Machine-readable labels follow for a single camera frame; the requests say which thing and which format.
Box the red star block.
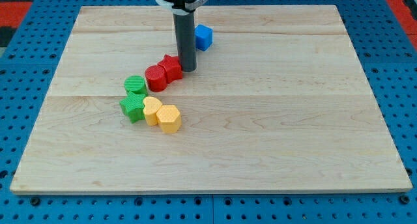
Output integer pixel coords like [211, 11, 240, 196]
[157, 55, 182, 83]

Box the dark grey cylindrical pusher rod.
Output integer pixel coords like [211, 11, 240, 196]
[173, 12, 197, 72]

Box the light wooden board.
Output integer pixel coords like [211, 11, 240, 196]
[10, 5, 412, 195]

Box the red cylinder block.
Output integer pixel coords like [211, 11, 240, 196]
[145, 65, 167, 92]

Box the yellow hexagon block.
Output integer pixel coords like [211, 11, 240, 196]
[156, 105, 182, 133]

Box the green cylinder block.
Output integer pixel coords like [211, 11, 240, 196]
[124, 76, 148, 95]

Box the green star block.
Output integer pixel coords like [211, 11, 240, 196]
[119, 92, 147, 123]

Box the yellow heart block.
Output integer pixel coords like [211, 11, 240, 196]
[143, 96, 162, 126]

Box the blue cube block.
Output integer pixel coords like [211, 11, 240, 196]
[195, 24, 213, 51]

